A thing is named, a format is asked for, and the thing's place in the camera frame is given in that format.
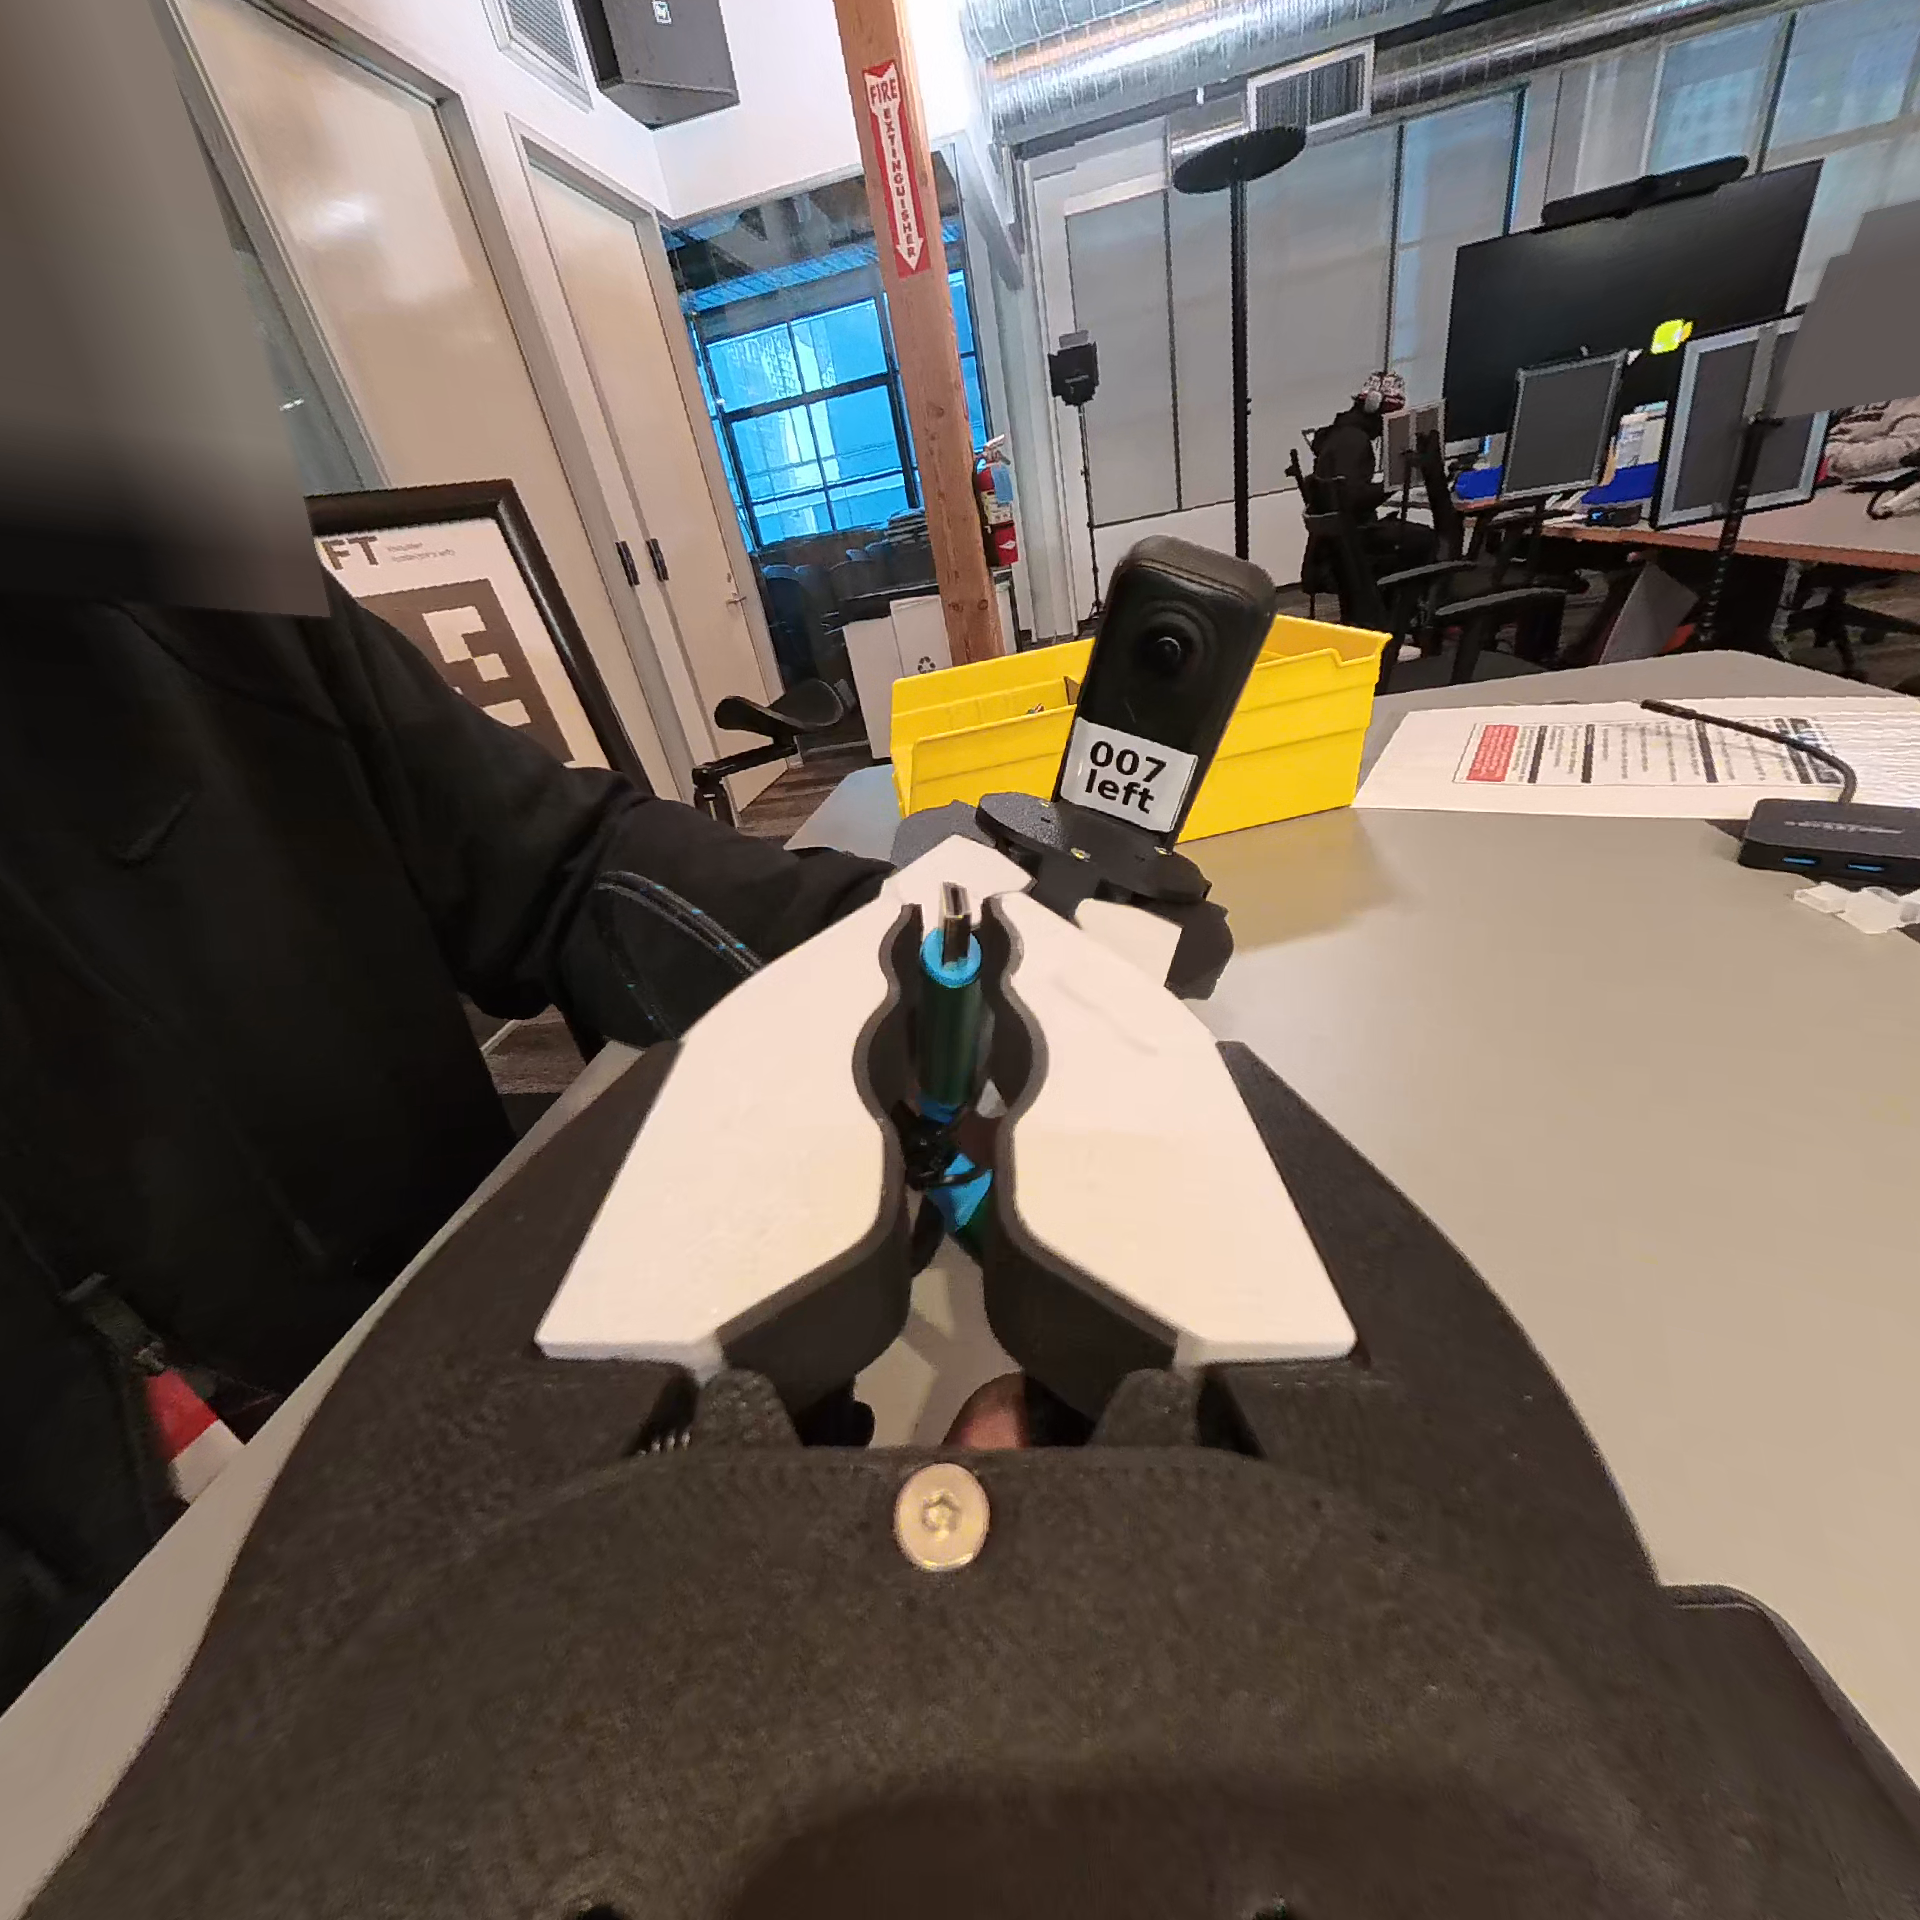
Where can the black sensor on tripod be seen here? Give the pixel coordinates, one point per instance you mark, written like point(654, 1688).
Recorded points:
point(1075, 372)

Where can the large black screen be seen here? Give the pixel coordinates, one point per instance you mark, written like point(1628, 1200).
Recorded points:
point(1620, 285)

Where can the black saddle stool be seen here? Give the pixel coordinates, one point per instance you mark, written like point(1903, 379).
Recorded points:
point(779, 704)

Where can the white door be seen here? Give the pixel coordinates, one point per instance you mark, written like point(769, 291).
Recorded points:
point(644, 375)
point(388, 301)

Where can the white recycling bin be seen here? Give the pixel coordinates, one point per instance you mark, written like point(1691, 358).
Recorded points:
point(922, 639)

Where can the wall air vent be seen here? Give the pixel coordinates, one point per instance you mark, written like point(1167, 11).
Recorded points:
point(540, 45)
point(1308, 90)

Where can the red and white post sign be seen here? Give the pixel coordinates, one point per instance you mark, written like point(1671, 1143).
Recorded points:
point(896, 166)

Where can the black framed poster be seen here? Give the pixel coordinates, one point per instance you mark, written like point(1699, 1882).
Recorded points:
point(510, 662)

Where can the black office chair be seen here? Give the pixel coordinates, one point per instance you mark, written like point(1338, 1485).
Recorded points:
point(1476, 616)
point(1348, 495)

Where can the small grey monitor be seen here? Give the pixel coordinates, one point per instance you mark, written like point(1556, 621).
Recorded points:
point(1568, 429)

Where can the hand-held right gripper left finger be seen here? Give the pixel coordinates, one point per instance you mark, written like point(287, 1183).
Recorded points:
point(720, 1200)

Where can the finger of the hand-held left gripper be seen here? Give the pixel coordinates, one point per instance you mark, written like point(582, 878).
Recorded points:
point(945, 854)
point(1137, 939)

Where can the black floor lamp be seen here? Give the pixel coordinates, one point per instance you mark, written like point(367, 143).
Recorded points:
point(1240, 158)

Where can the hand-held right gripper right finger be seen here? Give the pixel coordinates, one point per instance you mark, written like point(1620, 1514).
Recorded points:
point(1171, 1200)

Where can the printed paper sheet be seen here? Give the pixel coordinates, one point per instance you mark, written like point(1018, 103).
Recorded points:
point(1499, 757)

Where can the yellow plastic bin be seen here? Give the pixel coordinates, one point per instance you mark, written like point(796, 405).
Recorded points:
point(1289, 735)

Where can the wooden office desk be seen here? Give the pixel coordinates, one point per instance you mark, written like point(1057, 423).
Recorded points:
point(1799, 534)

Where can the grey framed monitor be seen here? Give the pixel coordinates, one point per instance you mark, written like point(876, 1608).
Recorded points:
point(1734, 429)

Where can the wooden post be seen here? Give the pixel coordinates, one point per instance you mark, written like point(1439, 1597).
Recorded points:
point(931, 375)

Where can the person's left forearm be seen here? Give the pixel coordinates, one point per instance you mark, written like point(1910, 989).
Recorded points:
point(796, 893)

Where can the red fire extinguisher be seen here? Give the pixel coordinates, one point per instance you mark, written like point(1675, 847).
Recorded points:
point(998, 511)

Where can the blue lit window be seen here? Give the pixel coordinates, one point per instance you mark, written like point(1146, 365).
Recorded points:
point(810, 436)

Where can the black video bar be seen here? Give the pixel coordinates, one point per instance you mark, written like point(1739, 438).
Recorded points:
point(1641, 194)

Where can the person's black jacket torso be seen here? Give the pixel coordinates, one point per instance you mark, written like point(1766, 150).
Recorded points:
point(225, 975)

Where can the black wall speaker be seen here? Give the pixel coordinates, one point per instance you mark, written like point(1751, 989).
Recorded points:
point(662, 60)

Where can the small clear plastic piece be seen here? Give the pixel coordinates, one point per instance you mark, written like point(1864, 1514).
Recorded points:
point(1851, 907)

